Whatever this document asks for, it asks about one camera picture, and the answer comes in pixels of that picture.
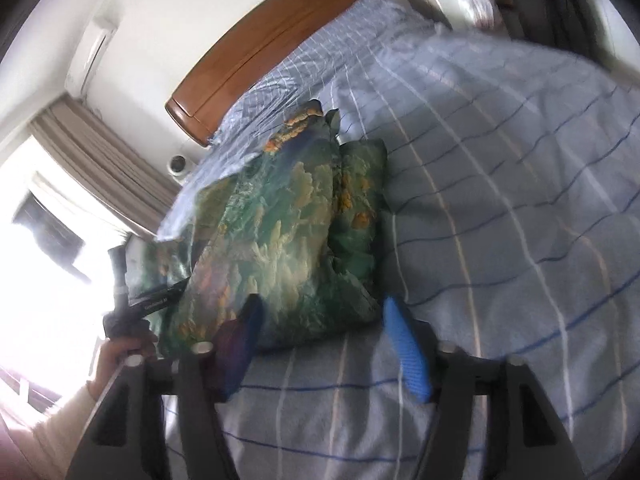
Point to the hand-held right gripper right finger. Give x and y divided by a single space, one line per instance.
410 355

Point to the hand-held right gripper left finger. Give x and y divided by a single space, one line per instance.
240 355

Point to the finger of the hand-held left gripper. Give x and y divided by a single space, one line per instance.
180 287

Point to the green printed padded jacket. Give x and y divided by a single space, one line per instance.
280 220

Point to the person's left forearm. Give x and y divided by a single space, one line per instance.
65 420

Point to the person's left hand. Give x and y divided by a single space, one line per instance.
107 360

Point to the window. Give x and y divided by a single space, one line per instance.
45 285

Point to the beige curtain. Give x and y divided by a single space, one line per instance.
100 160

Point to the bed with blue checked duvet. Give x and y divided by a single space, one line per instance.
500 210

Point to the white air conditioner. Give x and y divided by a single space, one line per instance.
92 55

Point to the wooden bed headboard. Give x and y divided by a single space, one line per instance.
260 45

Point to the black and blue backpack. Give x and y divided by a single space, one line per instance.
540 5

